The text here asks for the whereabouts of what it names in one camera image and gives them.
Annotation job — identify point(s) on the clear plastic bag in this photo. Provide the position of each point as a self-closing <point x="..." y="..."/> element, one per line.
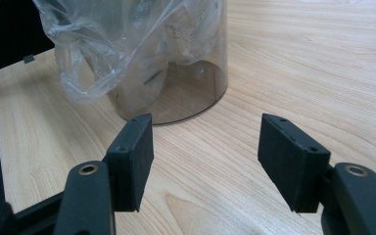
<point x="94" y="49"/>

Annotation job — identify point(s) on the clear plastic cylinder bin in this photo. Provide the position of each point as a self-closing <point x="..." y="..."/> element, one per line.
<point x="192" y="91"/>

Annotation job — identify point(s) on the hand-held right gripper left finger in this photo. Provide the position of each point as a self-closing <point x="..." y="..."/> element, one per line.
<point x="130" y="163"/>

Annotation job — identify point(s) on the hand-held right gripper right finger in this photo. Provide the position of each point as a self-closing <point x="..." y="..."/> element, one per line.
<point x="290" y="156"/>

